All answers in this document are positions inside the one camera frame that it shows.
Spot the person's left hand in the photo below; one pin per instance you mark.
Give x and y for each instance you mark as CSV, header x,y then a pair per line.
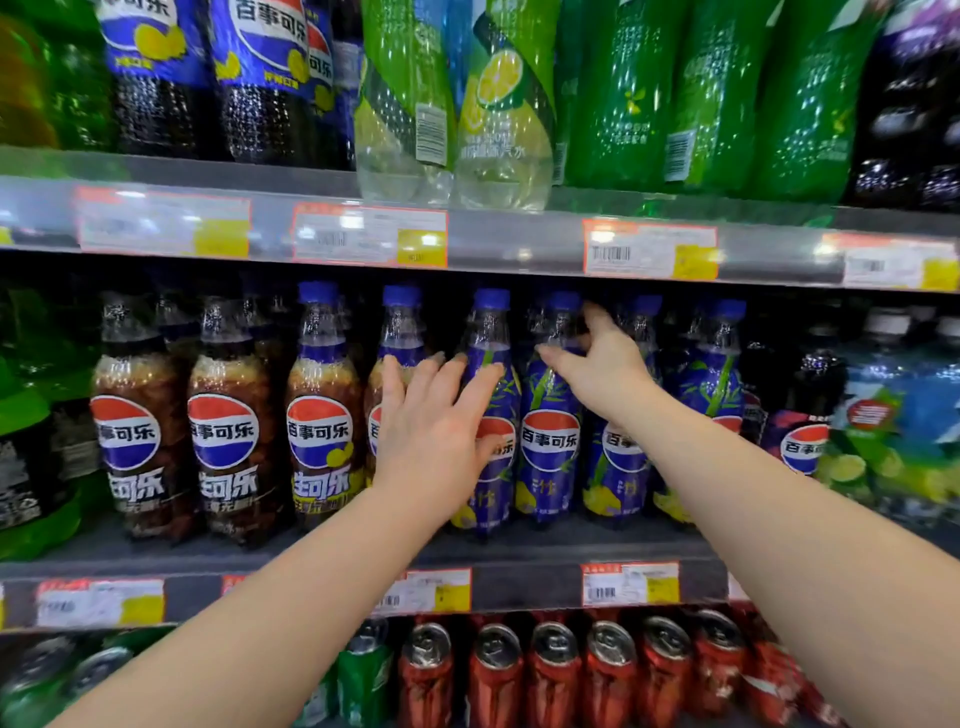
x,y
427,450

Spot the person's right hand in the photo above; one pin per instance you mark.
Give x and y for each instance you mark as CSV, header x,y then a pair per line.
x,y
607,375

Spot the blue cap Pepsi bottle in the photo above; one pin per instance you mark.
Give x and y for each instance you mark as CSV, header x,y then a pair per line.
x,y
401,330
324,450

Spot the black cap Pepsi bottle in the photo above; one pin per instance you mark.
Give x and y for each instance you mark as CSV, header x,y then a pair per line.
x,y
232,450
139,450

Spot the person's right forearm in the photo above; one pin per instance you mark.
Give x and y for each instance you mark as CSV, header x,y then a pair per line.
x,y
810,540

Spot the person's left forearm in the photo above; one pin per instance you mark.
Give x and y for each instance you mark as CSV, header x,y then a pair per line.
x,y
262,637

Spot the green bottles with black labels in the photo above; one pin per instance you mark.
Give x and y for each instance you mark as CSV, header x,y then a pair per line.
x,y
37,450

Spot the clear soda bottle green label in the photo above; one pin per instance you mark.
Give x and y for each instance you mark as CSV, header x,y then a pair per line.
x,y
506,172
397,165

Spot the rows of green soda cans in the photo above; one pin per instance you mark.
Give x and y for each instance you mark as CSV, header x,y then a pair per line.
x,y
364,675

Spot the rows of red soda cans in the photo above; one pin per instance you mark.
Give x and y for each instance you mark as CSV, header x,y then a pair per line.
x,y
555,675

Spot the clear lime label soda bottle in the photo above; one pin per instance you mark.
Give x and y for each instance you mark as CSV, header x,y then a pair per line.
x,y
937,420
870,420

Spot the dark soda bottle blue label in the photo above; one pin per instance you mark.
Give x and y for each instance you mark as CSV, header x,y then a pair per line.
x,y
341,90
262,120
157,112

